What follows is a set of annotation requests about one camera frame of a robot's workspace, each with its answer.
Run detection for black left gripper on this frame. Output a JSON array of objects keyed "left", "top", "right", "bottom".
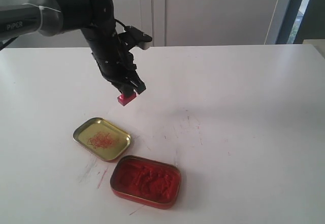
[{"left": 101, "top": 67, "right": 146, "bottom": 98}]

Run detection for red rubber stamp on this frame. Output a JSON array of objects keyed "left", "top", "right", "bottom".
[{"left": 117, "top": 92, "right": 137, "bottom": 106}]

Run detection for red ink paste tin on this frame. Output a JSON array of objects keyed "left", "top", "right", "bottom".
[{"left": 110, "top": 155, "right": 182, "bottom": 209}]

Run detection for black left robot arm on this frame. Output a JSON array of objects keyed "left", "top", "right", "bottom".
[{"left": 1, "top": 0, "right": 152, "bottom": 98}]

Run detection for white paper sheet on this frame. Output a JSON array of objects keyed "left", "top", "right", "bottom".
[{"left": 101, "top": 90, "right": 178, "bottom": 139}]

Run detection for gold tin lid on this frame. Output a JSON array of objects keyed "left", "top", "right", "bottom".
[{"left": 73, "top": 117, "right": 132, "bottom": 162}]

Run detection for white cabinet doors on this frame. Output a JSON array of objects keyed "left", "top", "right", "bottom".
[{"left": 5, "top": 0, "right": 297, "bottom": 47}]

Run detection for white zip tie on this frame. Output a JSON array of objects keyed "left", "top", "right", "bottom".
[{"left": 23, "top": 3, "right": 61, "bottom": 31}]

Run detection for adjacent white side table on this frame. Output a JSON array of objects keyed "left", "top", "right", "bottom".
[{"left": 303, "top": 39, "right": 325, "bottom": 57}]

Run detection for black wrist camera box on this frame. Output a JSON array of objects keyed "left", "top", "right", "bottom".
[{"left": 118, "top": 26, "right": 152, "bottom": 51}]

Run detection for thin white hanging cord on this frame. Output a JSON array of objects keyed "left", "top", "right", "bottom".
[{"left": 264, "top": 0, "right": 286, "bottom": 44}]

